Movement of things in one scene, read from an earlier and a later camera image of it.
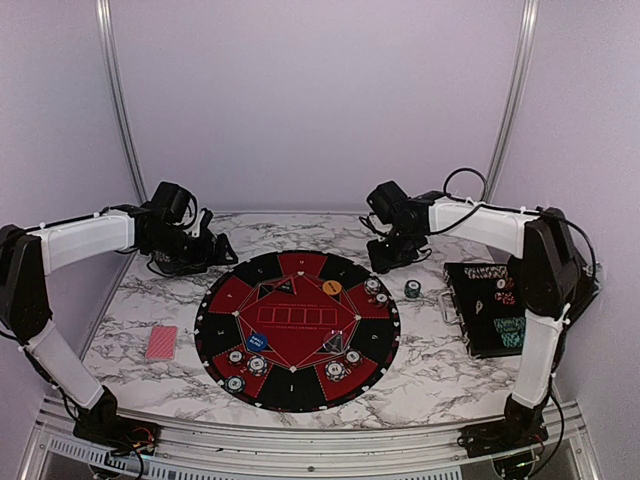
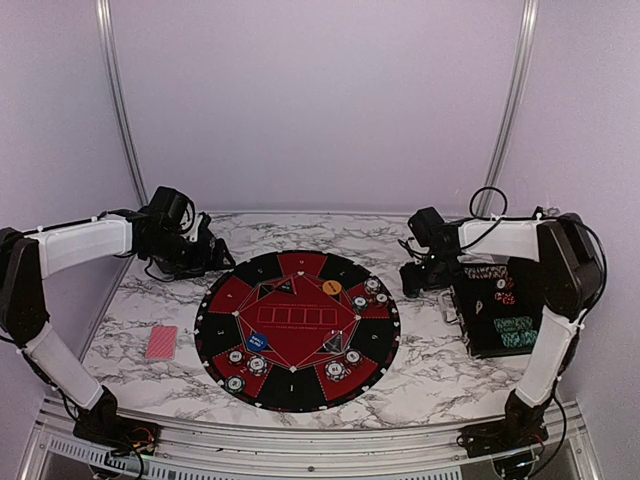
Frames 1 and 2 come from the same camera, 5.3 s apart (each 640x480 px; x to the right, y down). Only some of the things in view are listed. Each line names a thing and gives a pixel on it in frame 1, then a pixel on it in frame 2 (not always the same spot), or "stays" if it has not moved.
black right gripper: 381,265 → 412,282
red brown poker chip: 236,356 stays
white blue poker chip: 335,371 stays
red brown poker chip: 353,357 stays
